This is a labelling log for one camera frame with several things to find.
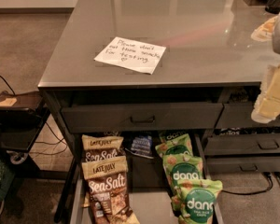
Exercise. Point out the top left grey drawer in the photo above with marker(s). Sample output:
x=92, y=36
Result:
x=140, y=117

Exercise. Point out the middle right grey drawer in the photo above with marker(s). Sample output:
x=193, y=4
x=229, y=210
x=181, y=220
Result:
x=245, y=144

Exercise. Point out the open middle grey drawer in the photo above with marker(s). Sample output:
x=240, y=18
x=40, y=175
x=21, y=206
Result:
x=150, y=195

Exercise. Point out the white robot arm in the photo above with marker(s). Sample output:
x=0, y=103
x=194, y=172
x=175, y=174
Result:
x=269, y=30

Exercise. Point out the front green dang chip bag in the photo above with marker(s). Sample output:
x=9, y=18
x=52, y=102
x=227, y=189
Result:
x=196, y=199

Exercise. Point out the middle green dang chip bag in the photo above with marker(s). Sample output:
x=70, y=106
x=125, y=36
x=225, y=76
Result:
x=181, y=167

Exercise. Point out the brown sea salt chip bag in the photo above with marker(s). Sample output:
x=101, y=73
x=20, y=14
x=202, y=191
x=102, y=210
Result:
x=101, y=148
x=108, y=186

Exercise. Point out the green crate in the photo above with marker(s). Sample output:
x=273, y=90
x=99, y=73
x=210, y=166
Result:
x=0, y=178

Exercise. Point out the green dang chip bag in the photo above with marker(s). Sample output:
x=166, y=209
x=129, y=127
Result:
x=179, y=145
x=181, y=167
x=196, y=199

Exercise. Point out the black side cart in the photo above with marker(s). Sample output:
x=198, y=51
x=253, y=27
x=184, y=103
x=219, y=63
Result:
x=22, y=116

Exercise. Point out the bottom right grey drawer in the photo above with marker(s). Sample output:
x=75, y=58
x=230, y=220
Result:
x=242, y=165

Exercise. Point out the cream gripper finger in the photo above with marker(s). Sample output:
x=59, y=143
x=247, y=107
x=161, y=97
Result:
x=267, y=105

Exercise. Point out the top right grey drawer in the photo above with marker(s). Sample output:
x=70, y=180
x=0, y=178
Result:
x=238, y=115

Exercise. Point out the blue snack bag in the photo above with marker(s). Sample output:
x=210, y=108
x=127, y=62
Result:
x=141, y=146

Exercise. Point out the white handwritten paper note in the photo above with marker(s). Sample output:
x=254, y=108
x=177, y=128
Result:
x=130, y=54

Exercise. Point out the rear green dang chip bag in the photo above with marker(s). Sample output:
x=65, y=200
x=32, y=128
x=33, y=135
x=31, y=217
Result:
x=179, y=145

